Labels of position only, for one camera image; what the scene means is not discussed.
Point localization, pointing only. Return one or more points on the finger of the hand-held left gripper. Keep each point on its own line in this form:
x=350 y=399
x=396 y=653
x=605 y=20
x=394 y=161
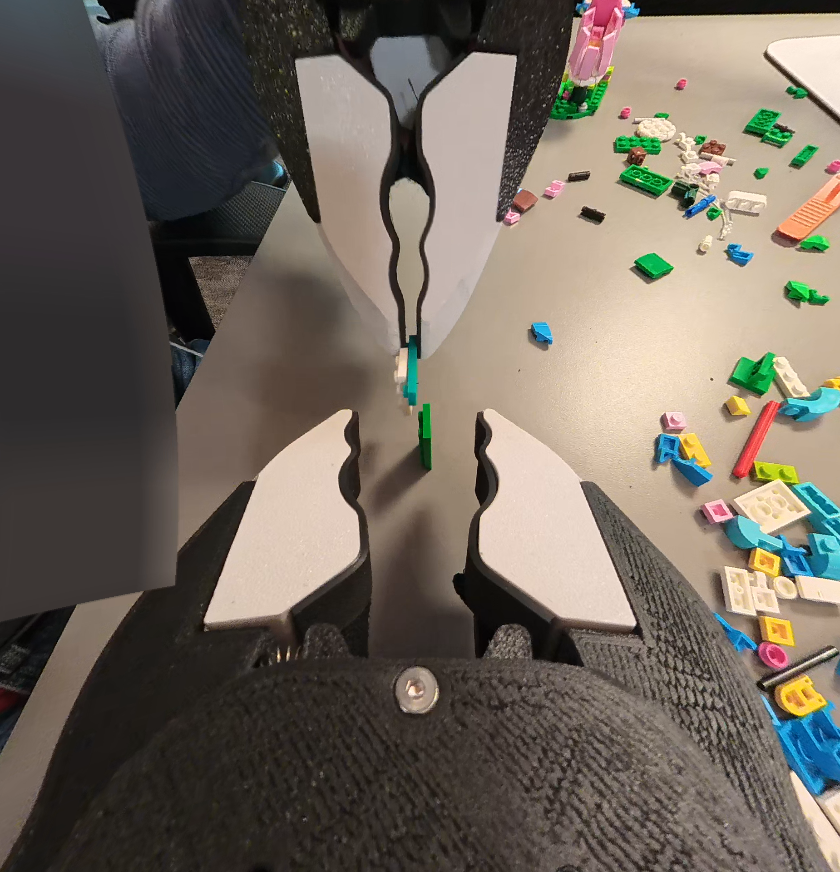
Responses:
x=345 y=170
x=461 y=170

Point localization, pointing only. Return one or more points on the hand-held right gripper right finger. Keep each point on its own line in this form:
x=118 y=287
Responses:
x=549 y=552

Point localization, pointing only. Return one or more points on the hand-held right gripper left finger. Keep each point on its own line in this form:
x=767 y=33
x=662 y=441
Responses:
x=284 y=545

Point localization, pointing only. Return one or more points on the small green plate brick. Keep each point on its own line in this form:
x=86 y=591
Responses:
x=425 y=443

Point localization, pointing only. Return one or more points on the teal lego plate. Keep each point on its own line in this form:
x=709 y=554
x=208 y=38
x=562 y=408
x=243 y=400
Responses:
x=412 y=375

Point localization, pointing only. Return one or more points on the grey desk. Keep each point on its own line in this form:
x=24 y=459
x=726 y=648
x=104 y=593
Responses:
x=597 y=381

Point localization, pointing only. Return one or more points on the white desk pad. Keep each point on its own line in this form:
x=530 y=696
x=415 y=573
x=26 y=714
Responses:
x=822 y=68

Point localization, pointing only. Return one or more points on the brown brick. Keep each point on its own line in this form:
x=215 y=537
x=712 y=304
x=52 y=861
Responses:
x=525 y=200

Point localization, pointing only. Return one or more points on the grey mesh office chair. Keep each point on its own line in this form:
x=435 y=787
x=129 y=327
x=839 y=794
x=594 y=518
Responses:
x=215 y=286

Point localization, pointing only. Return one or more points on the green narrow plate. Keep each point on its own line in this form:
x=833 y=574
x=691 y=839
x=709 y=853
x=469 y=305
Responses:
x=638 y=144

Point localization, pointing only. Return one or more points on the pink flower brick model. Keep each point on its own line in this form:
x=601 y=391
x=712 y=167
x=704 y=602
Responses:
x=594 y=48

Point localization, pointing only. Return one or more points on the blue small brick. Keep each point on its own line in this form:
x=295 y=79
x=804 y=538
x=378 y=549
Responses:
x=541 y=333
x=740 y=255

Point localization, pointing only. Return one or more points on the green studded plate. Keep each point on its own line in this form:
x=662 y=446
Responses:
x=645 y=180

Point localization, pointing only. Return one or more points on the white round plate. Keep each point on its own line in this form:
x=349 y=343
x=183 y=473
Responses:
x=655 y=128

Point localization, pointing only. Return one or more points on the person's jeans leg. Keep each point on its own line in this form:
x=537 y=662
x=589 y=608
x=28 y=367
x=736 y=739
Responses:
x=188 y=368

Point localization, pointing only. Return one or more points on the green curved tile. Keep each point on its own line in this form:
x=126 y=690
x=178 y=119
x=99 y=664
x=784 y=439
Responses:
x=653 y=266

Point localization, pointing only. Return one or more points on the dark green connector piece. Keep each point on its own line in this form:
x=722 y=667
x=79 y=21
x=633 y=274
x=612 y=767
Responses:
x=684 y=193

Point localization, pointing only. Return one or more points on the pile of colourful toy bricks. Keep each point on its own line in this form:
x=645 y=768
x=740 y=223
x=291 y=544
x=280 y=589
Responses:
x=771 y=504

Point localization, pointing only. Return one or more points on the red rod piece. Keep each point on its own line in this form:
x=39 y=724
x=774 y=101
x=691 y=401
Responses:
x=757 y=439

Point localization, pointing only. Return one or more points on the blue rod piece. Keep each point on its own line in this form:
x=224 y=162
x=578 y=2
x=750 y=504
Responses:
x=699 y=206

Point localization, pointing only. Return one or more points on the black rod piece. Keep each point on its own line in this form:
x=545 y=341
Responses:
x=798 y=667

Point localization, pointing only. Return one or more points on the white plate with holes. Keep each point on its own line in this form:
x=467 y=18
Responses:
x=747 y=202

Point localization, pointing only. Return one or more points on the green stacked bricks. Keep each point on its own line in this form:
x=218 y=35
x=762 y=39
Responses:
x=767 y=126

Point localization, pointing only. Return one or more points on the orange brick separator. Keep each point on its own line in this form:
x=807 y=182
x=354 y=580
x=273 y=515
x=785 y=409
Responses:
x=818 y=204

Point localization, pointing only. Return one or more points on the green leaf piece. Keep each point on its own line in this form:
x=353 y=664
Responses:
x=801 y=291

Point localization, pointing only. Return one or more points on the green slope brick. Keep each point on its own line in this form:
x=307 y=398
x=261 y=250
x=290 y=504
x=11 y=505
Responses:
x=815 y=243

